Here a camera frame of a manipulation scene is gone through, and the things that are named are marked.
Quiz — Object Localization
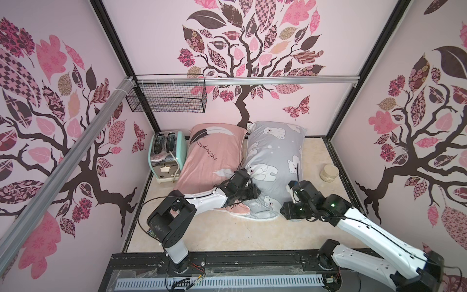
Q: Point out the pink feather pillow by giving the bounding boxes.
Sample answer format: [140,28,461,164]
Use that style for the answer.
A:
[175,124,247,194]

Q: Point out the grey polar bear pillow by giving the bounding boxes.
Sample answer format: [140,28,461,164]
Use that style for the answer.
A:
[243,121,306,221]

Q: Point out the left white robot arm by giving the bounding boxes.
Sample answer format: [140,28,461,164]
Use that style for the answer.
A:
[147,169,261,266]

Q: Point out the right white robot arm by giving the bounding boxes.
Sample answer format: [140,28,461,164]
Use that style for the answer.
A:
[280,181,444,292]

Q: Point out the round beige jar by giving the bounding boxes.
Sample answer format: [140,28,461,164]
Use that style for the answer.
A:
[320,164,339,183]

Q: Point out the mint and chrome toaster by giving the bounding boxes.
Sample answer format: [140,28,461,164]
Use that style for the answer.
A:
[148,131,188,184]

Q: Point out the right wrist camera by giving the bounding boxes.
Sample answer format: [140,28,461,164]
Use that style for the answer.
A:
[287,181,300,203]

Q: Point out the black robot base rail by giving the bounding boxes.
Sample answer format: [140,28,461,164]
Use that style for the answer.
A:
[98,249,413,292]

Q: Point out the white toaster power cord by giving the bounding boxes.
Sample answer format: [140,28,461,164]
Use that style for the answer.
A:
[168,151,181,183]

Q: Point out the white slotted cable duct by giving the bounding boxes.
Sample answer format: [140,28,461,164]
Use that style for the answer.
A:
[114,274,324,292]

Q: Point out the black wire basket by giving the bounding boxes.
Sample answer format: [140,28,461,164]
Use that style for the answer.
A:
[126,73,207,113]

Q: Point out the back aluminium frame rail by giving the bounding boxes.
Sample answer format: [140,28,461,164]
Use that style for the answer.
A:
[137,75,360,86]

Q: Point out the aluminium frame rail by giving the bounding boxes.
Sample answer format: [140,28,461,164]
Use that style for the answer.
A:
[137,75,360,86]
[1,76,135,274]

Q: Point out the left aluminium frame rail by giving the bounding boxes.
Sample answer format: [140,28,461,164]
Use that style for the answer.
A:
[1,76,135,274]

